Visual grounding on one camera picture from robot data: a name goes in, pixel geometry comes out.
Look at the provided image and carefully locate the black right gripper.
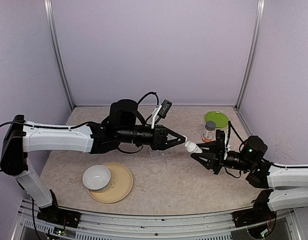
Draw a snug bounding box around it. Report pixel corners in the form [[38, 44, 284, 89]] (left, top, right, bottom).
[[191, 140, 254, 175]]

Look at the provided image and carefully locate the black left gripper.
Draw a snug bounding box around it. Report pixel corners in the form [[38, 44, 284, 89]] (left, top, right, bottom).
[[117, 124, 186, 151]]

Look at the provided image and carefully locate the white pill bottle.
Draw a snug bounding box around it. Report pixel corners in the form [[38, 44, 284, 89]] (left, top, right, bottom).
[[185, 141, 203, 154]]

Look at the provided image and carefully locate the clear plastic pill organizer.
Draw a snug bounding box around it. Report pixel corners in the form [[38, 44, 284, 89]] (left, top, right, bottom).
[[149, 149, 178, 159]]

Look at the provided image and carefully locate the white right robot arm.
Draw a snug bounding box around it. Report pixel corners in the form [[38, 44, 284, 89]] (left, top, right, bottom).
[[185, 130, 308, 222]]

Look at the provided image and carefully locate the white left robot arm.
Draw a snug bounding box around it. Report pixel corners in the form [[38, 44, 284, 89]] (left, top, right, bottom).
[[0, 99, 186, 223]]

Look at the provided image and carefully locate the orange pill bottle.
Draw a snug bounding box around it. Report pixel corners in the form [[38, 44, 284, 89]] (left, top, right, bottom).
[[202, 121, 216, 143]]

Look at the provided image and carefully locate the green plastic plate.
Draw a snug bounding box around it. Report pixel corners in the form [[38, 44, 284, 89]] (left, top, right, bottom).
[[205, 111, 229, 129]]

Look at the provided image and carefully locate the beige round plate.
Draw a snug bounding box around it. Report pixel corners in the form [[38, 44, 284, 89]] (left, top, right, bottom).
[[88, 162, 133, 204]]

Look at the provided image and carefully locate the white ceramic bowl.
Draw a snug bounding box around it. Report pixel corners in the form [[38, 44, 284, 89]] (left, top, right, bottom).
[[82, 165, 111, 192]]

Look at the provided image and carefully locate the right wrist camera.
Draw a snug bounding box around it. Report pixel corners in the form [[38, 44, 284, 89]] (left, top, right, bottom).
[[223, 132, 231, 160]]

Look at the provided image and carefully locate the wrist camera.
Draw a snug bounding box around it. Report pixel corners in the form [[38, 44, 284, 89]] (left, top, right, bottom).
[[150, 99, 172, 129], [223, 132, 231, 160]]

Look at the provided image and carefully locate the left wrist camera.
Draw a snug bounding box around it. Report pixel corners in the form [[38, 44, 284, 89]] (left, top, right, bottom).
[[150, 99, 172, 129]]

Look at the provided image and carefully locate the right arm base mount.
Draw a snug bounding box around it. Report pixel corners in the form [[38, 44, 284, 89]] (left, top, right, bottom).
[[232, 199, 277, 228]]

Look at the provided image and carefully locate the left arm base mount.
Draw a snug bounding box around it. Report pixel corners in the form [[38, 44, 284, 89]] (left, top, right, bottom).
[[37, 205, 81, 229]]

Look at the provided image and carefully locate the right aluminium corner post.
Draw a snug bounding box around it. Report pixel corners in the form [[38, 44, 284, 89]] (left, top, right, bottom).
[[235, 0, 265, 112]]

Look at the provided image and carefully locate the aluminium corner post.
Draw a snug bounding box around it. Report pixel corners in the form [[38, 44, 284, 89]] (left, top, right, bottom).
[[235, 0, 265, 112], [44, 0, 76, 111]]

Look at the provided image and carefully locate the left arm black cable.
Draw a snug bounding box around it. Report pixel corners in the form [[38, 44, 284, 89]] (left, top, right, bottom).
[[0, 121, 17, 173]]

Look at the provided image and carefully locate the aluminium front rail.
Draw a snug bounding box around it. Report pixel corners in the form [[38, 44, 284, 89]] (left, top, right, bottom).
[[8, 199, 304, 240]]

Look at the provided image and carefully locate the left aluminium corner post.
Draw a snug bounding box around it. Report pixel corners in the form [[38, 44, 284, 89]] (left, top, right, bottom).
[[44, 0, 76, 111]]

